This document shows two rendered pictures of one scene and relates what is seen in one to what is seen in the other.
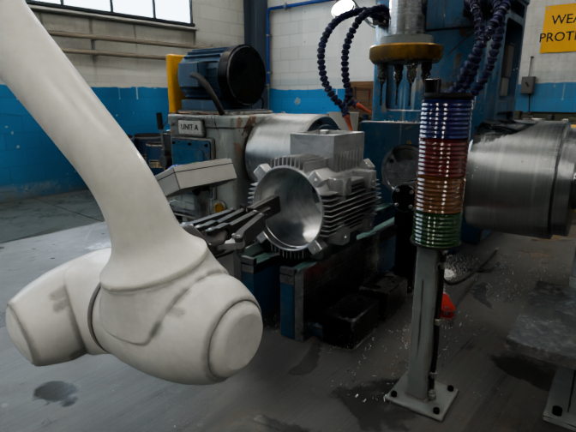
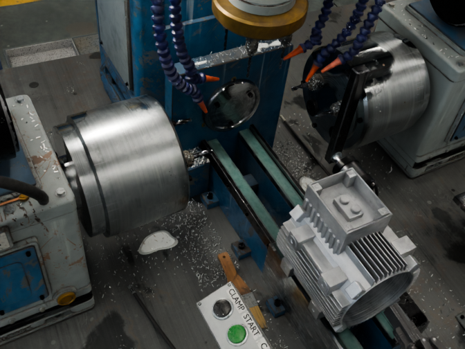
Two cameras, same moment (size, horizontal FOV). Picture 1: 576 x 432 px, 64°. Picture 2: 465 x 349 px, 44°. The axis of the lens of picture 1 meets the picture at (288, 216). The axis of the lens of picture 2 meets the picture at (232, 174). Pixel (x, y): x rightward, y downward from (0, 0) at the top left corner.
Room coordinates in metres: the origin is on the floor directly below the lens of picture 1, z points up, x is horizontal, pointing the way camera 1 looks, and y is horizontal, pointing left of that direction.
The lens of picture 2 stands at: (0.90, 0.62, 1.92)
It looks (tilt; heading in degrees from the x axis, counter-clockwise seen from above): 48 degrees down; 290
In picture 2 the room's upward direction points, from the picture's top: 8 degrees clockwise
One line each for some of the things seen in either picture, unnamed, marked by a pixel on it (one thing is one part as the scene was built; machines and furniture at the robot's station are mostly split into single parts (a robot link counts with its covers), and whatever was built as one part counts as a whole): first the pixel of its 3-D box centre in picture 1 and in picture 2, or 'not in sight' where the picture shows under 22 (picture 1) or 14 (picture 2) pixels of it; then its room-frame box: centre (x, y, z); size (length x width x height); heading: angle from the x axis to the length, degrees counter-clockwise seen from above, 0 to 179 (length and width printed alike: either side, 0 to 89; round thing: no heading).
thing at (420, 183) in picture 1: (439, 191); not in sight; (0.57, -0.19, 1.10); 0.06 x 0.06 x 0.04
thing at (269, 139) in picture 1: (283, 155); (98, 174); (1.39, 0.01, 1.04); 0.37 x 0.25 x 0.25; 54
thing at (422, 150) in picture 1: (442, 155); not in sight; (0.57, -0.19, 1.14); 0.06 x 0.06 x 0.04
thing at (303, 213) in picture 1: (315, 200); (345, 257); (0.89, -0.06, 1.01); 0.20 x 0.19 x 0.19; 144
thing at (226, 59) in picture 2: (413, 183); (218, 103); (1.31, -0.36, 0.97); 0.30 x 0.11 x 0.34; 54
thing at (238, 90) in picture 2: (405, 171); (232, 106); (1.26, -0.32, 1.02); 0.15 x 0.02 x 0.15; 54
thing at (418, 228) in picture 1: (436, 225); not in sight; (0.57, -0.19, 1.05); 0.06 x 0.06 x 0.04
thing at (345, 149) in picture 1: (327, 150); (344, 211); (0.93, -0.08, 1.11); 0.12 x 0.11 x 0.07; 144
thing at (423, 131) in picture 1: (445, 118); not in sight; (0.57, -0.19, 1.19); 0.06 x 0.06 x 0.04
